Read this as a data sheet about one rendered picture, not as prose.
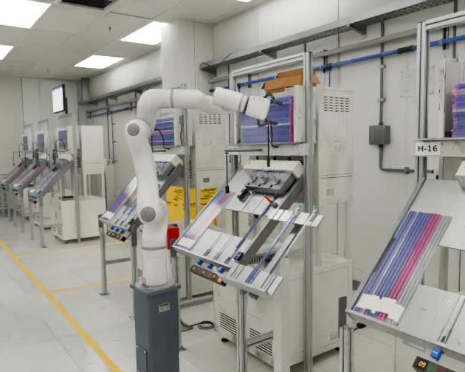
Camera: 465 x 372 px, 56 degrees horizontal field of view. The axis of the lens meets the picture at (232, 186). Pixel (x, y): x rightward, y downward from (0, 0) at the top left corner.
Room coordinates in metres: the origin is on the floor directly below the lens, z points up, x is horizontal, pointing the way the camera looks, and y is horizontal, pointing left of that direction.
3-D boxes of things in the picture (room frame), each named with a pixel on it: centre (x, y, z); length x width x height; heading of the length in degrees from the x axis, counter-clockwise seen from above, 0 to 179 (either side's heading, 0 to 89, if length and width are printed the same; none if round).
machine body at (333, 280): (2.93, -0.32, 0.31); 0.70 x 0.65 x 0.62; 35
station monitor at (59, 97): (6.68, 2.53, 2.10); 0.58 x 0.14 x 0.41; 35
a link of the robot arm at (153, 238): (2.14, 0.39, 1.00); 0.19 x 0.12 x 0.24; 178
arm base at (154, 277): (2.10, 0.39, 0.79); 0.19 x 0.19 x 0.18
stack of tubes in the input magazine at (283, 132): (2.81, -0.25, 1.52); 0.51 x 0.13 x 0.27; 35
